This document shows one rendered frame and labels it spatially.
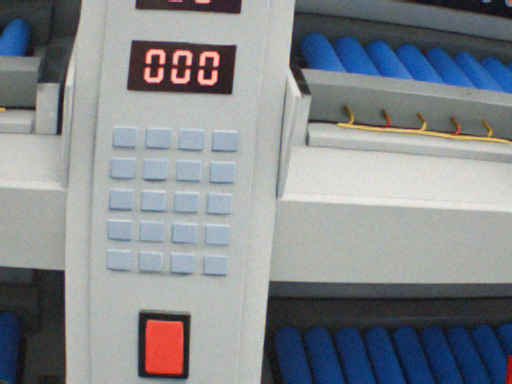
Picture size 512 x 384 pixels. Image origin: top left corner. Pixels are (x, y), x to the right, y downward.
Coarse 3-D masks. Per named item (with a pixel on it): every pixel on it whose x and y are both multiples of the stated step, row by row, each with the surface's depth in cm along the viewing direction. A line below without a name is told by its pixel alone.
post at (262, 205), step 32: (96, 0) 34; (288, 0) 36; (96, 32) 35; (288, 32) 36; (96, 64) 35; (96, 96) 35; (96, 128) 36; (256, 160) 37; (256, 192) 38; (256, 224) 38; (256, 256) 38; (256, 288) 39; (256, 320) 39; (256, 352) 39
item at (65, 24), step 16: (16, 0) 52; (48, 0) 53; (64, 0) 53; (80, 0) 53; (64, 16) 53; (336, 16) 57; (64, 32) 53; (448, 32) 59; (48, 272) 57; (64, 272) 57; (48, 288) 57; (64, 288) 57; (48, 304) 57; (64, 304) 57
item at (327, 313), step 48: (288, 288) 57; (336, 288) 58; (384, 288) 58; (432, 288) 59; (480, 288) 60; (288, 336) 55; (336, 336) 56; (384, 336) 56; (432, 336) 57; (480, 336) 58
